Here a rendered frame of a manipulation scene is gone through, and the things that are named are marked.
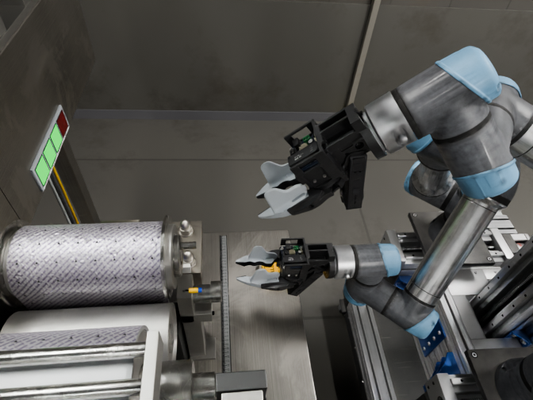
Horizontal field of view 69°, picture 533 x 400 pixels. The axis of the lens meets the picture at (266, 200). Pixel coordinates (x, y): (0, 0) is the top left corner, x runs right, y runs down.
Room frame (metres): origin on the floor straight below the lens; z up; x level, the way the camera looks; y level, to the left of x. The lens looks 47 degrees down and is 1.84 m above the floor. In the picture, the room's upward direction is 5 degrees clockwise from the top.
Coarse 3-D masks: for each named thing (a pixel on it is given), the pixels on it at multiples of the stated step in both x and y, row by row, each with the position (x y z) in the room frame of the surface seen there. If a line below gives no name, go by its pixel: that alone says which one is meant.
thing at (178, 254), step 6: (174, 240) 0.39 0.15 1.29; (180, 240) 0.40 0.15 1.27; (174, 246) 0.38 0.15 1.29; (174, 252) 0.37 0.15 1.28; (180, 252) 0.38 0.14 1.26; (174, 258) 0.36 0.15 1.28; (180, 258) 0.38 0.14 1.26; (174, 264) 0.35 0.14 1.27; (180, 264) 0.36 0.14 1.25; (174, 270) 0.35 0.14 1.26; (180, 270) 0.36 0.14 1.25; (174, 276) 0.35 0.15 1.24; (180, 276) 0.35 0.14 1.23
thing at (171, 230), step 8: (16, 232) 0.37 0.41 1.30; (168, 232) 0.39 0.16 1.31; (176, 232) 0.43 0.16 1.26; (168, 240) 0.37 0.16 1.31; (8, 248) 0.33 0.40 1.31; (168, 248) 0.36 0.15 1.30; (168, 256) 0.35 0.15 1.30; (168, 264) 0.34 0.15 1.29; (168, 272) 0.33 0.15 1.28; (168, 280) 0.33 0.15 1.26; (176, 280) 0.35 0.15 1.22; (8, 288) 0.28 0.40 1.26
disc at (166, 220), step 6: (168, 216) 0.43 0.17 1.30; (168, 222) 0.42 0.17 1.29; (162, 228) 0.39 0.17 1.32; (162, 234) 0.37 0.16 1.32; (162, 240) 0.36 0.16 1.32; (162, 246) 0.35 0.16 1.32; (162, 252) 0.34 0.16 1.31; (162, 258) 0.34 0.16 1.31; (162, 264) 0.33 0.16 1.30; (162, 270) 0.32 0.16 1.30; (162, 276) 0.32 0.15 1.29; (162, 282) 0.31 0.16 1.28; (168, 288) 0.33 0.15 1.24; (168, 294) 0.32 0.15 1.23
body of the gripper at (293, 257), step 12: (300, 240) 0.52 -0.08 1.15; (288, 252) 0.49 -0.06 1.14; (300, 252) 0.48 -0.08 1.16; (312, 252) 0.49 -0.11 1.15; (324, 252) 0.49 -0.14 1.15; (276, 264) 0.49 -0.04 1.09; (288, 264) 0.45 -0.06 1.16; (300, 264) 0.45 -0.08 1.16; (312, 264) 0.48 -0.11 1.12; (324, 264) 0.48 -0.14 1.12; (288, 276) 0.45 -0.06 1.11; (300, 276) 0.45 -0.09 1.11; (324, 276) 0.48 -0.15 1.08
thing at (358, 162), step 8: (352, 160) 0.41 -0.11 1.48; (360, 160) 0.41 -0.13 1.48; (352, 168) 0.41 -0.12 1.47; (360, 168) 0.41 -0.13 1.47; (352, 176) 0.41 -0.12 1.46; (360, 176) 0.41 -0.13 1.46; (344, 184) 0.43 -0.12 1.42; (352, 184) 0.41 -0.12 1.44; (360, 184) 0.41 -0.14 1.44; (344, 192) 0.43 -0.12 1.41; (352, 192) 0.41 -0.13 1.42; (360, 192) 0.41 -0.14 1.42; (344, 200) 0.42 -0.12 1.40; (352, 200) 0.41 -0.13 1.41; (360, 200) 0.41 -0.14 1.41; (352, 208) 0.41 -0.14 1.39
